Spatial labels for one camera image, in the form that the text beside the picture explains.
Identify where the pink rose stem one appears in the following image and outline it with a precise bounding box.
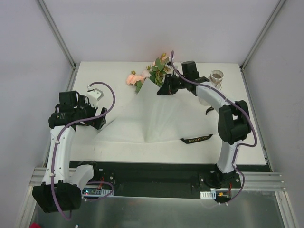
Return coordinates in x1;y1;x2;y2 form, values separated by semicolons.
150;53;170;87

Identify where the white wrapping paper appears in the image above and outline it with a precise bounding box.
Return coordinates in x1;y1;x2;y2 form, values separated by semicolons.
96;80;217;143

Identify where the pink rose stem three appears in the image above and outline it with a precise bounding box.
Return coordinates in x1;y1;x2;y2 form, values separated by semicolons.
126;71;144;86

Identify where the black gold-lettered ribbon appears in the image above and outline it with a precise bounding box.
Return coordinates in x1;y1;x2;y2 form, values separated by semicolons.
179;105;216;144

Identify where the pink rose stem two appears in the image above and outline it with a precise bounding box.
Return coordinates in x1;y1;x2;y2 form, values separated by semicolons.
141;65;157;83

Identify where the pink rose stem four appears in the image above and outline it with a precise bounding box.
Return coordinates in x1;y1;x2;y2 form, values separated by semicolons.
135;81;143;94

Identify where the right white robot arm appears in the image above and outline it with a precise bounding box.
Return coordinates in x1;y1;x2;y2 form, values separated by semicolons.
157;61;252;189

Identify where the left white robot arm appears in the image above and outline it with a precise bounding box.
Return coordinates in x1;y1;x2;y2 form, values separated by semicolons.
32;89;107;213

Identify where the red object at bottom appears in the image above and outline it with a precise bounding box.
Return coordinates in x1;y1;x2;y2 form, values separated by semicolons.
29;223;41;228

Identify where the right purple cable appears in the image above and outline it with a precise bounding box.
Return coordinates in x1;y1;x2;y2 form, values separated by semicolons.
171;50;258;206

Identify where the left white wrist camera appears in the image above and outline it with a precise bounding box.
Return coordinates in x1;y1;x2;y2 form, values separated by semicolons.
86;85;104;109

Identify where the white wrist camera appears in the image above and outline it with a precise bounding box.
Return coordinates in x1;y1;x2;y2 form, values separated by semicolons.
165;57;174;74
86;85;104;109

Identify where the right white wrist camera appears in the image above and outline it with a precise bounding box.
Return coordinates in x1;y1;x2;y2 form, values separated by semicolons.
165;57;174;74

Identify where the left aluminium frame post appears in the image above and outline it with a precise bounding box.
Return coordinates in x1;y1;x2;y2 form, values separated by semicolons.
36;0;79;71

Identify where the aluminium frame post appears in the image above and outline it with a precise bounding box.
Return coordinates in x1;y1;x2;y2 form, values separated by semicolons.
36;0;79;71
239;0;288;71

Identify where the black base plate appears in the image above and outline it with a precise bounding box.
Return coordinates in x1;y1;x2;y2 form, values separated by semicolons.
68;161;247;199

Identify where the aluminium front rail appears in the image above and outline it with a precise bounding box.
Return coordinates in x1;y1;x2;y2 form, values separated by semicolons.
29;167;287;191

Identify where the right aluminium frame post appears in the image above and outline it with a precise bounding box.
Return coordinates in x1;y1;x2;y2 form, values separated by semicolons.
239;0;288;71

